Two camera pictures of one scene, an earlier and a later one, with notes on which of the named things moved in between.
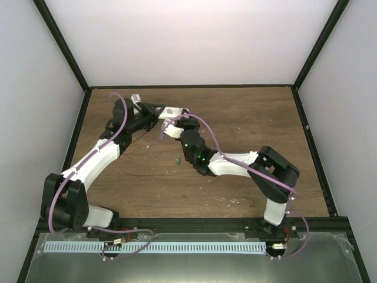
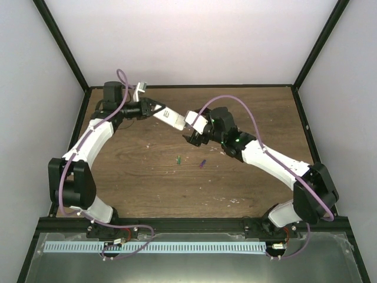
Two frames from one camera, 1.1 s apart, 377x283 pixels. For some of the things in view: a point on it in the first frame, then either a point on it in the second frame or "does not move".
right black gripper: [193, 124] -> [197, 140]
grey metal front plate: [320, 257] does not move
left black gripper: [151, 114] -> [145, 110]
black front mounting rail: [327, 226] does not move
